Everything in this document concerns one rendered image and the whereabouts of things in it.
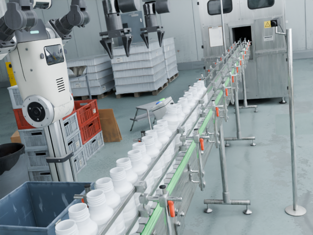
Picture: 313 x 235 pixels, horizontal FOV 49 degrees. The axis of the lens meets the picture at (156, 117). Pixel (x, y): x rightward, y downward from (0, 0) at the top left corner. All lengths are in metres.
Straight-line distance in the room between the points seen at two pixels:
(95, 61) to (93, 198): 7.81
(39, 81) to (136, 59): 6.40
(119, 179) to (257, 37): 5.19
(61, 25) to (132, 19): 10.29
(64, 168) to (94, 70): 6.81
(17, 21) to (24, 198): 0.69
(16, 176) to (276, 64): 4.28
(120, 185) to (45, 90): 0.87
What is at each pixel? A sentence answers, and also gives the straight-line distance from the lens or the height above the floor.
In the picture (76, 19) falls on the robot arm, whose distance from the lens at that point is 1.80.
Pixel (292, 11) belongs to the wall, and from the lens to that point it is 11.40.
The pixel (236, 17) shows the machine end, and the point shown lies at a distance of 5.88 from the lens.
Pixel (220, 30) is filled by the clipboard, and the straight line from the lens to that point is 5.90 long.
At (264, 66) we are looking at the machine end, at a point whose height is 0.65.
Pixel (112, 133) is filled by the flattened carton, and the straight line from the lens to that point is 4.91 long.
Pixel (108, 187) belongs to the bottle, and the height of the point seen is 1.15.
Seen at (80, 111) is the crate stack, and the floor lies 0.62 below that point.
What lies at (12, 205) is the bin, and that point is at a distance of 1.47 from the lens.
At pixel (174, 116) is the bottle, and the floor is 1.17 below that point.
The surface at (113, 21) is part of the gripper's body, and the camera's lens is 1.25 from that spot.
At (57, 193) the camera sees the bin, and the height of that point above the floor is 0.90.
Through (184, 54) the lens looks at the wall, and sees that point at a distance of 11.70.
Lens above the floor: 1.48
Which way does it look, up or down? 14 degrees down
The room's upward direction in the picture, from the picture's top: 8 degrees counter-clockwise
